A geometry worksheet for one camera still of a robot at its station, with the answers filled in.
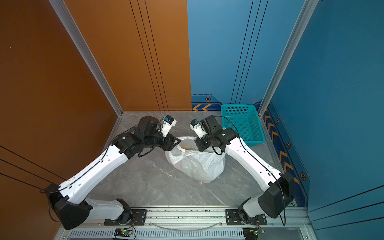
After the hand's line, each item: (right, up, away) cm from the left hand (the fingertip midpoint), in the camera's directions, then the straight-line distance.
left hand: (177, 137), depth 72 cm
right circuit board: (+36, -46, -2) cm, 59 cm away
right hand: (+9, -2, +5) cm, 11 cm away
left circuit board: (-25, -46, -2) cm, 52 cm away
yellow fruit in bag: (+5, -3, 0) cm, 6 cm away
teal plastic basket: (+48, +10, +44) cm, 65 cm away
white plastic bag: (+9, -15, +7) cm, 19 cm away
